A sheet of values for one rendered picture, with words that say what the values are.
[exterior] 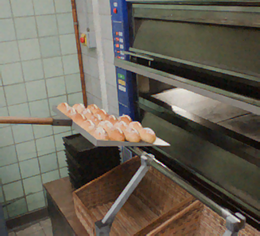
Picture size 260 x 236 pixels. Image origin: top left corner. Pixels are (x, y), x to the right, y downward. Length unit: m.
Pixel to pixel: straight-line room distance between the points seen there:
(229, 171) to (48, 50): 1.73
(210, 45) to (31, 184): 2.03
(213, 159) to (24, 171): 1.76
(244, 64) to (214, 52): 0.18
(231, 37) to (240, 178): 0.57
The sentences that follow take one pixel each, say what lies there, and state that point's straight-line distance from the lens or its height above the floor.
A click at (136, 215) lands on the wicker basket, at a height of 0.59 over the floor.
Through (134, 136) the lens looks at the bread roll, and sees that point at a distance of 1.52.
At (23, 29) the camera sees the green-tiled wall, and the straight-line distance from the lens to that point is 2.78.
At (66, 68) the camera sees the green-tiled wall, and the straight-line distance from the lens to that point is 2.90.
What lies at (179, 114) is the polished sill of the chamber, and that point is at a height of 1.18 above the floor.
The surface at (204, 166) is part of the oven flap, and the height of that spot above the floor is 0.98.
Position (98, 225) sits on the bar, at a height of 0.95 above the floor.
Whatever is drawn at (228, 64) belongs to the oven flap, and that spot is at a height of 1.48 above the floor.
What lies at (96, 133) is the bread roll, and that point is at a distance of 1.46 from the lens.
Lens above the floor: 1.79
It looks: 21 degrees down
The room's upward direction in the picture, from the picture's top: 4 degrees counter-clockwise
